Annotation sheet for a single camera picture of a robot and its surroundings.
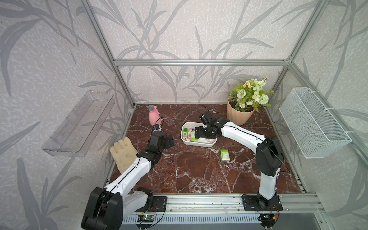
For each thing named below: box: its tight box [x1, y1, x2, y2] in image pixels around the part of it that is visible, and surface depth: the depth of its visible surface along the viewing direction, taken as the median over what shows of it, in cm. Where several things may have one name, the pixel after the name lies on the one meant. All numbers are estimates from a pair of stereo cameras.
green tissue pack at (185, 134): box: [182, 127, 189, 141], surface depth 98 cm
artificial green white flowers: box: [228, 76, 275, 113], surface depth 89 cm
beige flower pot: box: [226, 96, 256, 126], surface depth 97 cm
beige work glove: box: [109, 137, 138, 174], surface depth 96 cm
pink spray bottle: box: [146, 104, 162, 126], surface depth 99 cm
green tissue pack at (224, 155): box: [219, 149, 231, 161], surface depth 91 cm
